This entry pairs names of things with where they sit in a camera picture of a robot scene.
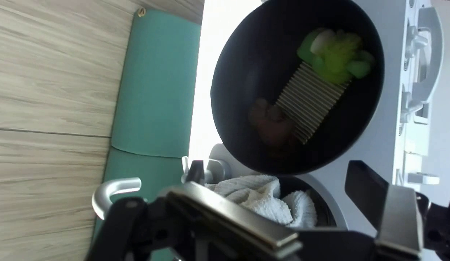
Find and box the brown toy piece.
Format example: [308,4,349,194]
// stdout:
[249,98,298,147]

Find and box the green fuzzy toy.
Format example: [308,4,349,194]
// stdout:
[296,27,376,84]

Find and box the ridged beige toy piece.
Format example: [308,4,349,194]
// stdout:
[276,62,352,144]

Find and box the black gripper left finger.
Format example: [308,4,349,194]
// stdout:
[164,182,302,253]

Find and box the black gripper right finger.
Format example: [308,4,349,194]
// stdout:
[344,160,424,256]

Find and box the black bowl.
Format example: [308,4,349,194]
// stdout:
[211,0,385,175]

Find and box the silver toy faucet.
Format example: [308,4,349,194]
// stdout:
[92,176,143,220]

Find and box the white toy kitchen set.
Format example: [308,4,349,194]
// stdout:
[189,0,445,227]

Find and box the grey cloth rag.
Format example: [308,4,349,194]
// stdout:
[208,175,318,230]

